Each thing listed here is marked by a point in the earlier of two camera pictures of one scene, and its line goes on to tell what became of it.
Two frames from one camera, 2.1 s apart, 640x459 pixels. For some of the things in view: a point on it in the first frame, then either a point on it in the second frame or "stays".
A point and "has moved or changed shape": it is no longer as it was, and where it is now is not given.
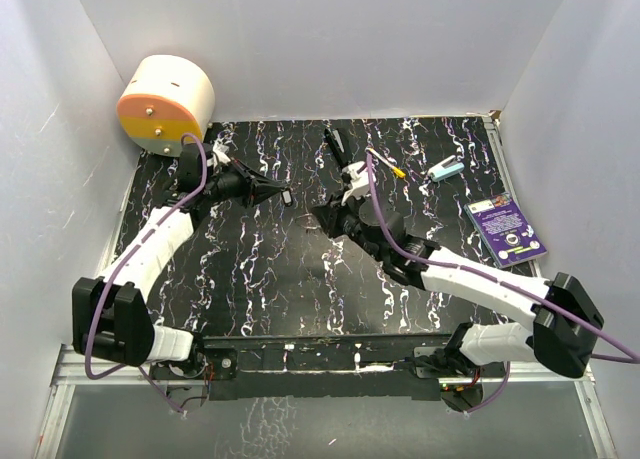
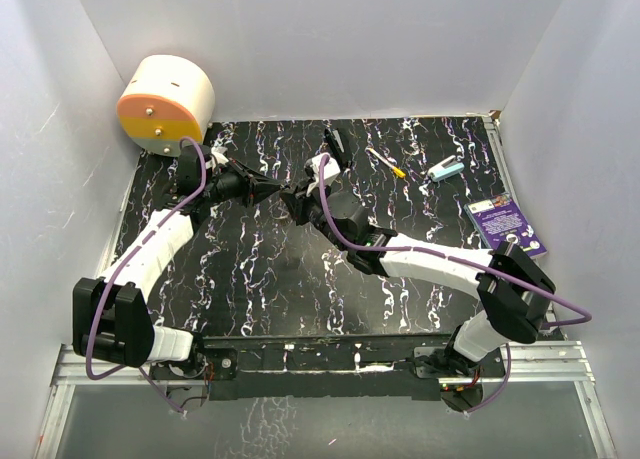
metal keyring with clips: [308, 221] has moved or changed shape
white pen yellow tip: [385, 162] stays
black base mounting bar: [393, 366] stays
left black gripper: [255, 187] stays
